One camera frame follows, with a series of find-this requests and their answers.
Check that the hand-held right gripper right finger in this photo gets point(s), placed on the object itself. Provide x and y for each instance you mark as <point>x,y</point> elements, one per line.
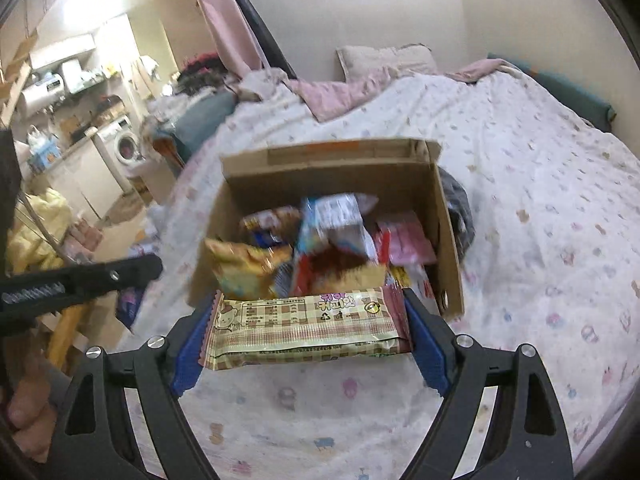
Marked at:
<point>425,345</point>

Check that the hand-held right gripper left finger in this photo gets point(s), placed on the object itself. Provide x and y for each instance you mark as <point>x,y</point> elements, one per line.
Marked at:
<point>187,360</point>

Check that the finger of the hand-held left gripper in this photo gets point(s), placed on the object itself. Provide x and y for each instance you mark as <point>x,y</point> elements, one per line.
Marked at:
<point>115,272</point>

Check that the yellow snack packet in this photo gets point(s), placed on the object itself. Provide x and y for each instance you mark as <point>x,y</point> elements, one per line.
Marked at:
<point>245,270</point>

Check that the pink snack packet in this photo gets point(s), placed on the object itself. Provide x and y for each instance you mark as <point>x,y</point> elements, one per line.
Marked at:
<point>405,240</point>

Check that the tan snack packet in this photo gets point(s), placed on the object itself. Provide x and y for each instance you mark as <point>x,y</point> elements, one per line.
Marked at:
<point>345,270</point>

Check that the beige checkered snack packet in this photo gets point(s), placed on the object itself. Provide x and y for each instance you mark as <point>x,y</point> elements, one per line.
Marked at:
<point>310,330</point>

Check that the white zigzag-edged snack packet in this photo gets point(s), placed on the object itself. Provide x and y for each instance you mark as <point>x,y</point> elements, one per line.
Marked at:
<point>335,220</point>

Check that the blue cartoon snack packet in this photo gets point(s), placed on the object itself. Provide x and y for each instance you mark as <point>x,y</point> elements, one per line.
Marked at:
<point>272,222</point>

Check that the cardboard box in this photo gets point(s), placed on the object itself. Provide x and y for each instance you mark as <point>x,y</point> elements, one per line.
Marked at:
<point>325,170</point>

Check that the person's left hand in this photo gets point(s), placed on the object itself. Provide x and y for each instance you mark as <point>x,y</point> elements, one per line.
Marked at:
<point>32,400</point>

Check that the yellow cloth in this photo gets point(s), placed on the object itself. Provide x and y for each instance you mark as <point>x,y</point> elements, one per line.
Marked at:
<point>40,220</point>

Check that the white kitchen base cabinets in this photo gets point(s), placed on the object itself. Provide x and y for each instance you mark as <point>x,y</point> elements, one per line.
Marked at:
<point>85,180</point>

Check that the black cloth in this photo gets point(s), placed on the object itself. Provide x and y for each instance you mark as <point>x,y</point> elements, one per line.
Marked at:
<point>10,200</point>

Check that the white washing machine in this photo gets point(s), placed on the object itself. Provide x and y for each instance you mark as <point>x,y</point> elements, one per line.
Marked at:
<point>125,150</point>

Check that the blue cartoon box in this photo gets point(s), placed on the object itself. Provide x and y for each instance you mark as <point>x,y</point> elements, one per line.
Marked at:
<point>45,155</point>

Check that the grey plaid cloth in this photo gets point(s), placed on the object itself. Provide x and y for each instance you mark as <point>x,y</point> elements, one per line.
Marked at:
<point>460,210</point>

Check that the teal pillow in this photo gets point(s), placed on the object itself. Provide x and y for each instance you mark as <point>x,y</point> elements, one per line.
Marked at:
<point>205,120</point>

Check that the printed bed blanket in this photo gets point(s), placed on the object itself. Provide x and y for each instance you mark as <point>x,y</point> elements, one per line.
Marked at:
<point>525,185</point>

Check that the white water heater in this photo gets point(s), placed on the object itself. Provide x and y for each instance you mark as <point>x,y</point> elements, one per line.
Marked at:
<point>42,95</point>

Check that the white range hood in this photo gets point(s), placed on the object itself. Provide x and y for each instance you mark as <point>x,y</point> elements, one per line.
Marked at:
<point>72,75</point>

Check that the pile of clothes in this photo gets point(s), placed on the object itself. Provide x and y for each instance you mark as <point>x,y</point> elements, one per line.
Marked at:
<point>200,72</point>

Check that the pink quilt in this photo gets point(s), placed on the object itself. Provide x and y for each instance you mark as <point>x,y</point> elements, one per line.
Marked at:
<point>335,95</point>

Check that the pink curtain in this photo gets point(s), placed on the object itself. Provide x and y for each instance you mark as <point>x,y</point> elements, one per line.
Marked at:
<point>220,20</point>

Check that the dark grey curtain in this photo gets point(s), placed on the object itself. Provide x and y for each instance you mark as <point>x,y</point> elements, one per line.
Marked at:
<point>260,30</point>

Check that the beige pillow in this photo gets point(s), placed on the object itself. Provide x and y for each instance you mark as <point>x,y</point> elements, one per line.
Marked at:
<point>380,60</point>

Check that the long teal cushion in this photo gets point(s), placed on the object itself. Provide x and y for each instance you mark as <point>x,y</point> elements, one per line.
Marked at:
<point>575,95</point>

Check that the white wall cabinet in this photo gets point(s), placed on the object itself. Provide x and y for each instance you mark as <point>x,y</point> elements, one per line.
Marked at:
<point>62,50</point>

